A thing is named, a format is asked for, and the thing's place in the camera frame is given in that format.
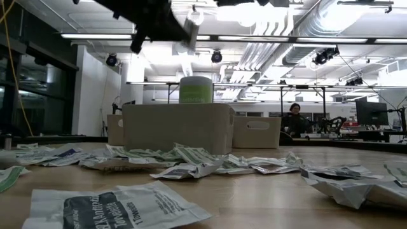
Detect large antiseptic towelette packet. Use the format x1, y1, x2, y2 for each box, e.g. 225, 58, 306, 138
21, 179, 214, 229

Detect crumpled white packet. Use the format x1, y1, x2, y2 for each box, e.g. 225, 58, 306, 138
0, 150, 24, 170

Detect long white packet tan underside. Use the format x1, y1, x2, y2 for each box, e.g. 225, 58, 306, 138
78, 156, 179, 172

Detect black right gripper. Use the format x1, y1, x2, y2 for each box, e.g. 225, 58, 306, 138
213, 0, 290, 8

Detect black computer monitor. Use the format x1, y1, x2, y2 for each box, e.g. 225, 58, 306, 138
355, 100, 390, 127

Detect plain white packet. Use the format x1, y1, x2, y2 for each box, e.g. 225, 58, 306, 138
14, 146, 63, 167

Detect dark glass partition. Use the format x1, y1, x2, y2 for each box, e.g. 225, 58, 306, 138
0, 18, 79, 138

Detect round white ceiling lamp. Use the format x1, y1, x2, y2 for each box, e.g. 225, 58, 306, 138
187, 6, 205, 27

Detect large spiral ceiling duct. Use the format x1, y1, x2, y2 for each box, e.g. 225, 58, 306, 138
281, 0, 378, 67

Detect black metal workstation frame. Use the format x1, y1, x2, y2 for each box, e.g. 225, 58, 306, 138
126, 81, 407, 128

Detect green wipes canister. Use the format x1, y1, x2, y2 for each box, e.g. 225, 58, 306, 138
178, 75, 214, 104

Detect black overhead frame beam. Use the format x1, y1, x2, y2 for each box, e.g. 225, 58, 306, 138
60, 31, 407, 45

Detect silver ceiling pipes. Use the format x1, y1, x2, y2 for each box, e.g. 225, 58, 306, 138
237, 18, 295, 73

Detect dark print white packet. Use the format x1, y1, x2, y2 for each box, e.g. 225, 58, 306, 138
305, 163, 385, 181

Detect black ceiling camera cluster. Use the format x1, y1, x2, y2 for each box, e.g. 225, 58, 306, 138
312, 46, 340, 66

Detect black background ledge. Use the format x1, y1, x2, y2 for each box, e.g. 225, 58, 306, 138
12, 135, 109, 144

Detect white plastic storage bin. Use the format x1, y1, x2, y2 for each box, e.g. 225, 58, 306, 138
122, 102, 236, 156
232, 116, 282, 149
107, 114, 125, 146

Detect large dark print packet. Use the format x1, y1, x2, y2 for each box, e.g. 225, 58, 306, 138
300, 168, 407, 210

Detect small black ceiling device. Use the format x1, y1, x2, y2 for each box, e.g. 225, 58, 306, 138
345, 77, 364, 87

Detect person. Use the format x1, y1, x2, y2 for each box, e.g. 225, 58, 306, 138
281, 102, 312, 138

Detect dark background desk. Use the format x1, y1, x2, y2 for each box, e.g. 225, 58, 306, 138
279, 137, 407, 155

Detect crumpled blue print packet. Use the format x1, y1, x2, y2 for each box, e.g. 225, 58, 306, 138
149, 160, 224, 179

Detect blue print white packet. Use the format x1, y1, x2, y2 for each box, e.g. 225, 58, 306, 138
39, 143, 95, 168

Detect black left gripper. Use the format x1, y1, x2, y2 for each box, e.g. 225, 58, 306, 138
129, 6, 193, 55

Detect yellow cable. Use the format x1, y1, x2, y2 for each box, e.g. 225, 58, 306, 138
0, 0, 34, 137

